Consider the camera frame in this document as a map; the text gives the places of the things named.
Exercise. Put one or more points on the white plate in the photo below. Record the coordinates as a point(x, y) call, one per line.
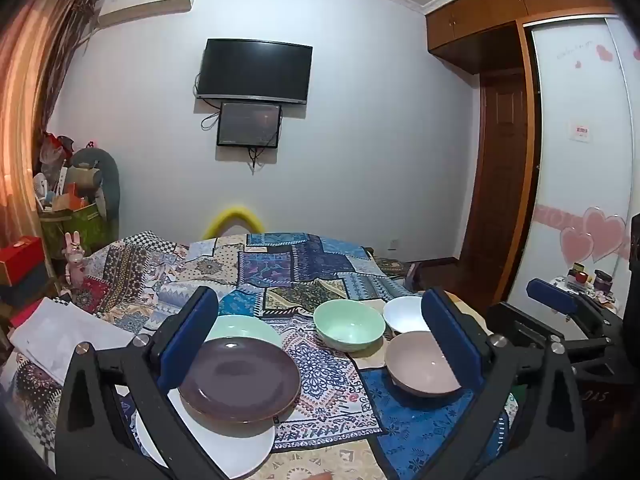
point(235, 450)

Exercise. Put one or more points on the dark jar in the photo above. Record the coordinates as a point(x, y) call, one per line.
point(602, 281)

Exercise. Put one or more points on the white wall outlet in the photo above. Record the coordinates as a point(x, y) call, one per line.
point(393, 244)

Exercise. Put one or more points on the black wall television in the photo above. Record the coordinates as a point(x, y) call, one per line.
point(255, 70)

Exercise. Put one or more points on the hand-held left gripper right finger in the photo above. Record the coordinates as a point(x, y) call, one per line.
point(450, 340)

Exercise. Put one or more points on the yellow fuzzy cushion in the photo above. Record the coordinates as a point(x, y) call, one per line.
point(232, 212)

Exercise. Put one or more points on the red cup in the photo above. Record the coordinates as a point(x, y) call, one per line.
point(582, 277)

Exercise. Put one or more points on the white wardrobe door pink hearts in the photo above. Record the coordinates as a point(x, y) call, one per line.
point(565, 185)

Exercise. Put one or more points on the small white fan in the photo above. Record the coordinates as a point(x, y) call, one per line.
point(40, 185)

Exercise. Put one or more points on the small black wall monitor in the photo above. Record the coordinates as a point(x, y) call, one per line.
point(248, 125)

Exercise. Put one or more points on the wooden overhead cabinet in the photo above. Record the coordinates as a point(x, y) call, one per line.
point(500, 5)

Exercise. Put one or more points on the green storage box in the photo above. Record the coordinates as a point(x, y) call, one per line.
point(82, 230)

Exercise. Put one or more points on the red box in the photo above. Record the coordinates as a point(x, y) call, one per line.
point(20, 257)

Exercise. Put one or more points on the grey plush toy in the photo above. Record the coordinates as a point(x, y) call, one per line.
point(107, 180)

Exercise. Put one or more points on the white bowl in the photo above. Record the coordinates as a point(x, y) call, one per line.
point(405, 312)

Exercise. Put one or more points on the green bowl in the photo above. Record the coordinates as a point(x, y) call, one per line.
point(350, 330)

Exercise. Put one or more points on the white paper sheet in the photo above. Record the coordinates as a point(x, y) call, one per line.
point(60, 335)

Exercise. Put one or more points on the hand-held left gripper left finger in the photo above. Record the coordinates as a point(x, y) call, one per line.
point(187, 340)

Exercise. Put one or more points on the dark box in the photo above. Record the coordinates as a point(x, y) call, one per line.
point(22, 290)

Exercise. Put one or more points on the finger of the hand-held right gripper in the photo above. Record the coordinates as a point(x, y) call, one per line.
point(517, 322)
point(552, 296)

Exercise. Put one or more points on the white air conditioner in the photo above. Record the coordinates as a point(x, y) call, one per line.
point(145, 5)

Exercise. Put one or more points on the green plate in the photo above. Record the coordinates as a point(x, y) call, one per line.
point(245, 330)

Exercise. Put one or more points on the orange curtain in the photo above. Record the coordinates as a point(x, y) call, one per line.
point(25, 110)

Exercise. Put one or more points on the pink bowl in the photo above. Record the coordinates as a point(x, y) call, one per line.
point(420, 365)

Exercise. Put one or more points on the red plastic bag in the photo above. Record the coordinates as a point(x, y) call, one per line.
point(55, 152)

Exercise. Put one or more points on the purple plate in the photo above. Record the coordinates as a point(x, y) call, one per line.
point(240, 380)

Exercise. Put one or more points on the patchwork printed blanket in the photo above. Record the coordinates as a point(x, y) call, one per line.
point(310, 270)

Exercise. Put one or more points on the wooden door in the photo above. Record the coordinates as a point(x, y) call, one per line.
point(500, 160)

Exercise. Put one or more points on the pink bunny toy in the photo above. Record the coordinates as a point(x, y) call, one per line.
point(74, 260)

